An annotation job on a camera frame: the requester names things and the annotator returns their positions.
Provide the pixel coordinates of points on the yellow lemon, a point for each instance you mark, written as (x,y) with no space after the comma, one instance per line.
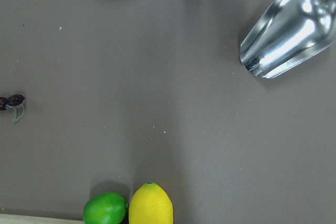
(151,204)

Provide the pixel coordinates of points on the metal ice scoop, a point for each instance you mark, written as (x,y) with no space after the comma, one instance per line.
(287,34)

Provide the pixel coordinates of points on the green lime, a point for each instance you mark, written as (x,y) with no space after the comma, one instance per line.
(105,208)

